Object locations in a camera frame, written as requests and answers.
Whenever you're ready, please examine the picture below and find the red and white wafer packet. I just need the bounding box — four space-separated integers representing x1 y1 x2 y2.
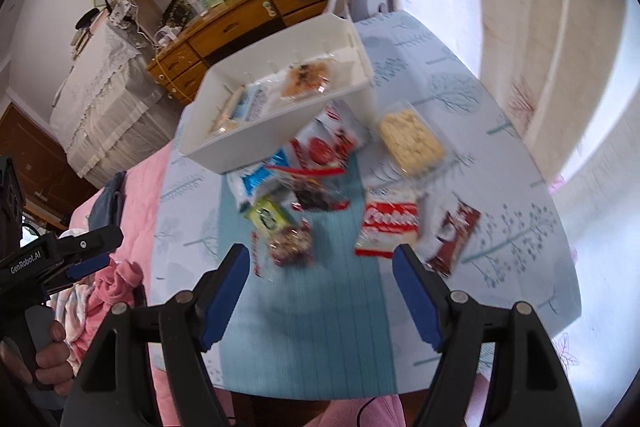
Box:
354 187 421 259

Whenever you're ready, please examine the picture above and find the clear packet of nuts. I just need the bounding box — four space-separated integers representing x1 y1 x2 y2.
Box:
250 219 316 278

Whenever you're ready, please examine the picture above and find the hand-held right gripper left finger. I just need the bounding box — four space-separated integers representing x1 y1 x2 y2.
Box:
60 243 251 427

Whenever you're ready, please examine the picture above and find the clear tray of crackers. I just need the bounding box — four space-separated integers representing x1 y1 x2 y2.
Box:
376 104 446 178

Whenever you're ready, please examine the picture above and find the clear packet with brown snack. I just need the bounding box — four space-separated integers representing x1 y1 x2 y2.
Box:
277 59 336 100

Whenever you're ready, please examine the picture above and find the brown chocolate snack packet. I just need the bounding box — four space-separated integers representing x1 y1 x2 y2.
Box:
417 192 482 278

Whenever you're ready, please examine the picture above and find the green and yellow snack packet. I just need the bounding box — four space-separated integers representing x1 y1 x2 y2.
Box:
244 196 296 242

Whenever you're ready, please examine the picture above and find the leaf print curtain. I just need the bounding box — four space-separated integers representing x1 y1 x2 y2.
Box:
360 0 640 408

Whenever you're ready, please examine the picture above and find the small blue snack packet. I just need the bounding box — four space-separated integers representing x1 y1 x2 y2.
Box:
227 147 296 212

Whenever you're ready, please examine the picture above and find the red and white snack bag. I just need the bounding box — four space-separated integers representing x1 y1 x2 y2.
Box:
292 103 371 172

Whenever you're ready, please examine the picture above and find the light blue packet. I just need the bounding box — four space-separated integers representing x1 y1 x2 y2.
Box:
235 84 286 120

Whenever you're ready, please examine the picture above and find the person's left hand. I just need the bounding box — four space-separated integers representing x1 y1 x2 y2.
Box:
0 321 74 397

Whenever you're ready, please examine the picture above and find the dark wooden wardrobe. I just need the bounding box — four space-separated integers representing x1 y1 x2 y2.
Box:
0 104 96 228

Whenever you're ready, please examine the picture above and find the red-trimmed dark date packet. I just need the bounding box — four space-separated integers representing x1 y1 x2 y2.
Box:
265 164 351 214

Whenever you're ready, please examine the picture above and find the dark blue bag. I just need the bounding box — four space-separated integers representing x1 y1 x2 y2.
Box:
87 172 128 233

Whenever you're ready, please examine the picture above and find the black patterned box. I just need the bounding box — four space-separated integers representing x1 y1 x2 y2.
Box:
162 0 198 28

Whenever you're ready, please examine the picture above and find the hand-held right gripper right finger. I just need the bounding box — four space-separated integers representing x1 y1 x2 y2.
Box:
391 244 583 427

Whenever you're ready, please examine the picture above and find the crumpled pink cloth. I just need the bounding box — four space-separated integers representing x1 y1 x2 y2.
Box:
92 259 146 310

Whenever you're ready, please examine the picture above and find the wooden desk with drawers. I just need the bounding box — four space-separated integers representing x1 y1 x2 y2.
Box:
145 0 341 105

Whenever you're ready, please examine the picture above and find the white plastic bin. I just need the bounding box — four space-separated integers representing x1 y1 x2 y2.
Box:
179 14 376 174

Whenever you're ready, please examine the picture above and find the white power strip with cables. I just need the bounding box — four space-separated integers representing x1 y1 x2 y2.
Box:
110 0 133 25

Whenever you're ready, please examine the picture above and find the tan biscuit bar packet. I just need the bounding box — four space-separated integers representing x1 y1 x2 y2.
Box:
215 89 248 128

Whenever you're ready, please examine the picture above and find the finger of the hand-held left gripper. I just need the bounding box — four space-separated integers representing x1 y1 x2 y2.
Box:
47 226 124 264
45 254 112 292

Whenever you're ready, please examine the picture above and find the cabinet with lace cover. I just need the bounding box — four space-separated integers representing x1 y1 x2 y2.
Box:
50 12 173 188

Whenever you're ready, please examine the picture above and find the pink blanket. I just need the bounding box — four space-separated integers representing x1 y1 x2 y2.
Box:
67 147 501 427

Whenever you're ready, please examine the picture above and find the black round object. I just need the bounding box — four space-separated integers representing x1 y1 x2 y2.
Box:
75 7 101 30

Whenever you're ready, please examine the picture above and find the floral fleece blanket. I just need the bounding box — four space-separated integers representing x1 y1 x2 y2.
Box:
50 282 98 358

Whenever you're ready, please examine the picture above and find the tree print tablecloth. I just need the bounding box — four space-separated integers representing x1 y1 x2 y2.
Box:
147 9 583 400

